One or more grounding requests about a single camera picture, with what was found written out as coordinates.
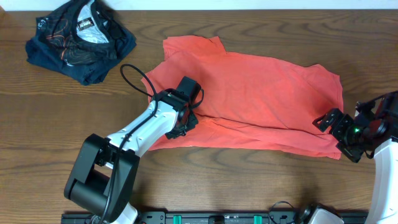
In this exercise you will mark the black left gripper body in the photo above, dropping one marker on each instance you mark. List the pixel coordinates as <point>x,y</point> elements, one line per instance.
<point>190,122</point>

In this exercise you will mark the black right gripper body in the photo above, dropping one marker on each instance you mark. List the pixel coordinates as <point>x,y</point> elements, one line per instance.
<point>352,138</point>

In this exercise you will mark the orange red t-shirt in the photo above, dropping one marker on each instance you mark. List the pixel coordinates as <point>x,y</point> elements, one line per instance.
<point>249,101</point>

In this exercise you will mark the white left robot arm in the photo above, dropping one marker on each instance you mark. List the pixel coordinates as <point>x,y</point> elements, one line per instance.
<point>105,170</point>

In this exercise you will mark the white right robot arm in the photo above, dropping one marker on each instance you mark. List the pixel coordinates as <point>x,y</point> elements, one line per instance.
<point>372,134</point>

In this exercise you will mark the dark navy folded shirt pile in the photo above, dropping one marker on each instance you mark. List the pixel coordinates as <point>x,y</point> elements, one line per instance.
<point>81,40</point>

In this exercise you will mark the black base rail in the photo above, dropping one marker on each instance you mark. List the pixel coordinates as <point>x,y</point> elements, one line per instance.
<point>205,218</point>

